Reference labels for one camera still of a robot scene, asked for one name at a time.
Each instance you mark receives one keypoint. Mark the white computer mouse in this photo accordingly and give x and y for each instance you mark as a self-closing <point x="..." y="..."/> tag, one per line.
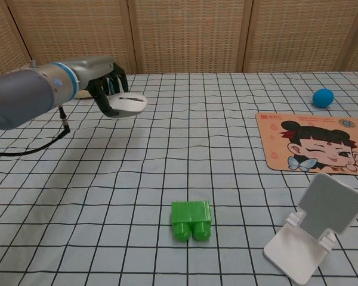
<point x="128" y="104"/>

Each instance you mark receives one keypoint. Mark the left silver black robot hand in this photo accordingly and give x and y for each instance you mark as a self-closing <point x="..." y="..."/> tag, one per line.
<point x="92" y="70"/>

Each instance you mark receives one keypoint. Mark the light blue checked tablecloth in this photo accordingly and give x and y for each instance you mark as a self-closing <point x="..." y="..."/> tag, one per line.
<point x="137" y="167"/>

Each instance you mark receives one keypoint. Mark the blue ball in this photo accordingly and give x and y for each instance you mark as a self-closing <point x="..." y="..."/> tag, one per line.
<point x="323" y="97"/>

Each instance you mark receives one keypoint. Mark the white grey phone stand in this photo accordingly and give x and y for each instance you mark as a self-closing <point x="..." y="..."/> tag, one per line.
<point x="289" y="247"/>

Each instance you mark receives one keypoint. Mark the green toy building block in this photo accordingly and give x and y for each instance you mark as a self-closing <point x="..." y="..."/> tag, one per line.
<point x="191" y="213"/>

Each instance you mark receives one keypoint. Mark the cartoon girl mouse pad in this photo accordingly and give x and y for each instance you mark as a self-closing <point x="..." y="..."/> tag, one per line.
<point x="274" y="143"/>

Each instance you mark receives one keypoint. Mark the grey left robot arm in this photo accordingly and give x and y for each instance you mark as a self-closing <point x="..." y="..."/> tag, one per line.
<point x="18" y="95"/>

